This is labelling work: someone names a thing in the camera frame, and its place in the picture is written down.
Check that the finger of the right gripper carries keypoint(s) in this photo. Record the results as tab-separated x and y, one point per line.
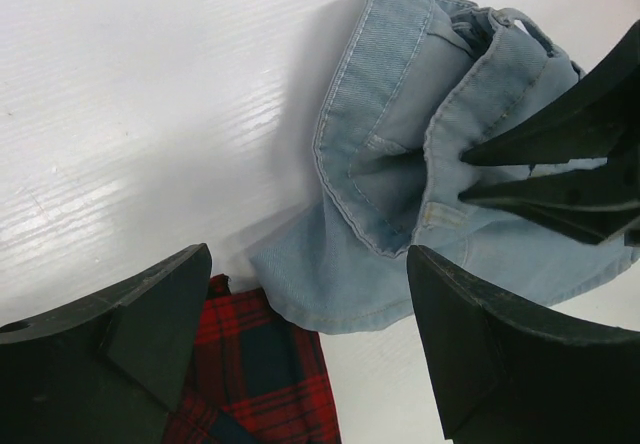
592	206
596	118

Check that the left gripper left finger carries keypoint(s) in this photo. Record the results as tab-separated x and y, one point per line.
108	367

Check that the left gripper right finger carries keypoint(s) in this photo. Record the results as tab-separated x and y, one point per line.
506	370

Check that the red black plaid skirt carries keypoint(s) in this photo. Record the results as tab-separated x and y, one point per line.
253	377

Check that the light blue skirt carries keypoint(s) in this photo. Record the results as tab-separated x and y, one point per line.
419	82

